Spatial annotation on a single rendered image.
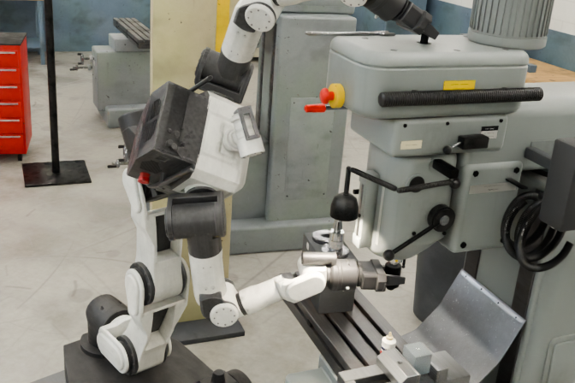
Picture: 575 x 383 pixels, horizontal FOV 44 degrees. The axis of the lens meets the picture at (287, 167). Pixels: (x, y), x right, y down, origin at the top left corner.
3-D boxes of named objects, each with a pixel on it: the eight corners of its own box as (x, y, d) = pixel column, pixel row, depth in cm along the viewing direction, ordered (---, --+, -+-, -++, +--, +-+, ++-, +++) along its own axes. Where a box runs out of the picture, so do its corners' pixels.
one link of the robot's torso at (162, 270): (123, 298, 234) (115, 162, 221) (169, 283, 245) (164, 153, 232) (147, 315, 223) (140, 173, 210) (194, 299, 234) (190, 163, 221)
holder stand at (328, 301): (317, 314, 228) (323, 259, 221) (299, 280, 248) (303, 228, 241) (352, 311, 232) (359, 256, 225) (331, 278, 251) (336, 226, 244)
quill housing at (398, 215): (384, 271, 185) (400, 156, 174) (350, 237, 203) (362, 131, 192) (447, 262, 192) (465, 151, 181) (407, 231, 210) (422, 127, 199)
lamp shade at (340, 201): (323, 213, 183) (326, 191, 181) (344, 208, 187) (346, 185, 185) (343, 223, 178) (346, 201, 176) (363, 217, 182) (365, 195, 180)
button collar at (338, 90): (336, 111, 171) (338, 86, 169) (326, 104, 176) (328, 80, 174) (343, 110, 172) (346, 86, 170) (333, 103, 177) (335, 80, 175)
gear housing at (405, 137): (392, 160, 171) (397, 120, 167) (347, 129, 192) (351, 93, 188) (505, 151, 183) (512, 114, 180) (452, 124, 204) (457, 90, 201)
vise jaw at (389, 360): (399, 391, 183) (400, 379, 182) (375, 363, 194) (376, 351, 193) (418, 386, 186) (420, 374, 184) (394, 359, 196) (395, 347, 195)
